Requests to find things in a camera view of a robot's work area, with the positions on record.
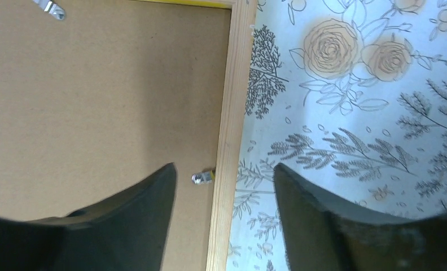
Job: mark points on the brown cardboard backing board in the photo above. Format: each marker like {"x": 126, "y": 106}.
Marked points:
{"x": 95, "y": 103}

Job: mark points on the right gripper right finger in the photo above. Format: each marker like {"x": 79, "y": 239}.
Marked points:
{"x": 323, "y": 231}

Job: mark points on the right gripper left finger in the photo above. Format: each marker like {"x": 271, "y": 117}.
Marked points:
{"x": 125, "y": 231}

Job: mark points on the yellow wooden picture frame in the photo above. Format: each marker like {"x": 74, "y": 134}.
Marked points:
{"x": 231, "y": 131}

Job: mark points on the floral patterned table mat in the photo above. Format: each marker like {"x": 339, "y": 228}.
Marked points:
{"x": 352, "y": 95}

